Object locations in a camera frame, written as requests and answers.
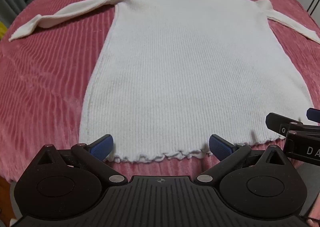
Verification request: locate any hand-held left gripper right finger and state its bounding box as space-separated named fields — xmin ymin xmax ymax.
xmin=196 ymin=134 xmax=286 ymax=186

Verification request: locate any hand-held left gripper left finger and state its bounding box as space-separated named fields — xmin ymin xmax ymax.
xmin=37 ymin=134 xmax=128 ymax=186

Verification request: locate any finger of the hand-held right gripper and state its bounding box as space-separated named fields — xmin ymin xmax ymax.
xmin=265 ymin=112 xmax=320 ymax=141
xmin=306 ymin=108 xmax=320 ymax=123

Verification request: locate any white ribbed knit sweater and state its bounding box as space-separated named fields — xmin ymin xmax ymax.
xmin=9 ymin=0 xmax=320 ymax=164

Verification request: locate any pink ribbed bed blanket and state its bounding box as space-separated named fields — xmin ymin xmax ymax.
xmin=0 ymin=0 xmax=320 ymax=183

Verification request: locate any black cable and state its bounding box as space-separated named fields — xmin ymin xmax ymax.
xmin=307 ymin=0 xmax=320 ymax=16

